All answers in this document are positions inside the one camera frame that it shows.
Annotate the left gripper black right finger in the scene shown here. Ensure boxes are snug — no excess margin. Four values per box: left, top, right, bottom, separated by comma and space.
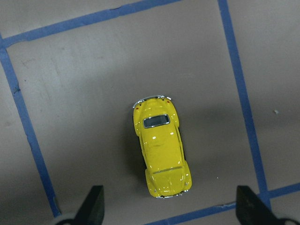
235, 186, 278, 225

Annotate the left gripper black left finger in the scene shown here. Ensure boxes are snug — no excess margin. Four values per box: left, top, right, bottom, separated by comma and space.
73, 185, 104, 225

